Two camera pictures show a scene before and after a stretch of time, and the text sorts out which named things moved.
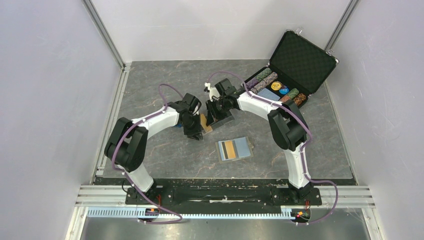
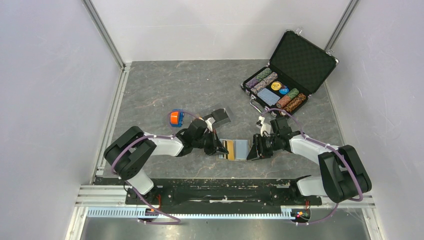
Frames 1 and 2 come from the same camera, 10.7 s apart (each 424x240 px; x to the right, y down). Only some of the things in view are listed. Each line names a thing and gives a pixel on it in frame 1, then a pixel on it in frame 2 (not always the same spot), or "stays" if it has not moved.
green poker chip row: (263, 73) stays
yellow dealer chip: (276, 85) stays
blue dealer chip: (284, 91) stays
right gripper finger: (211, 107) → (253, 154)
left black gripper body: (193, 124) → (207, 142)
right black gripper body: (221, 106) → (267, 144)
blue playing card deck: (269, 94) stays
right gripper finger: (220, 116) → (262, 155)
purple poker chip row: (249, 84) stays
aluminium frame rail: (95, 194) stays
